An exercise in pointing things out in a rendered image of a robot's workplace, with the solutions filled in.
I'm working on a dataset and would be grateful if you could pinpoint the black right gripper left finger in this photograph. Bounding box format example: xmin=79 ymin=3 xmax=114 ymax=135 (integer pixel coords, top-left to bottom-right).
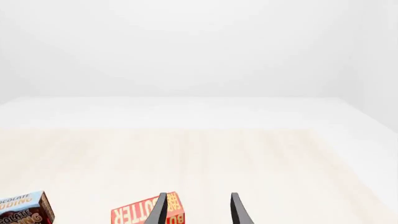
xmin=143 ymin=192 xmax=168 ymax=224

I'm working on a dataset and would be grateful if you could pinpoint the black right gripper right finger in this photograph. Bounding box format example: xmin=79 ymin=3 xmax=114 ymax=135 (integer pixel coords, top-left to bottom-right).
xmin=230 ymin=192 xmax=255 ymax=224

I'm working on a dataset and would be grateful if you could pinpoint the chocolate pudding box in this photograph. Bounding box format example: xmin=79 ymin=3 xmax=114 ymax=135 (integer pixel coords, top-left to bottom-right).
xmin=0 ymin=190 xmax=56 ymax=224

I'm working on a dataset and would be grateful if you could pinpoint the red butter box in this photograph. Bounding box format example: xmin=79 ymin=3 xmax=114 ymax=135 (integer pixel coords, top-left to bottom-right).
xmin=111 ymin=191 xmax=187 ymax=224

